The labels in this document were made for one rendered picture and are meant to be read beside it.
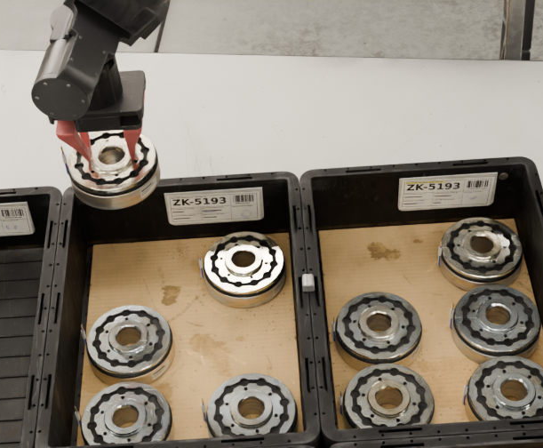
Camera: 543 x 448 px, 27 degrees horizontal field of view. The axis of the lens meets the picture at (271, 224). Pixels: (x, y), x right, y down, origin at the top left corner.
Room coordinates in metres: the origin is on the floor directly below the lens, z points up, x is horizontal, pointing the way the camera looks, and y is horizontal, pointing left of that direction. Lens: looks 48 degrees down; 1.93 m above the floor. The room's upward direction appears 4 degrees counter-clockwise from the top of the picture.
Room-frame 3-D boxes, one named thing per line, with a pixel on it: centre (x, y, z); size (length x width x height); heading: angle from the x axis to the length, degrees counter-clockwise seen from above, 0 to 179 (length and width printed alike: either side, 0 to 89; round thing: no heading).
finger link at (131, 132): (0.93, 0.17, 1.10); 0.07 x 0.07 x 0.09; 88
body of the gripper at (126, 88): (0.92, 0.18, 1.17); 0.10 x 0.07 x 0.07; 88
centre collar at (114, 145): (0.93, 0.18, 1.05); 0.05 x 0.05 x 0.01
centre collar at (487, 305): (0.80, -0.26, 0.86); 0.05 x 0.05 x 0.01
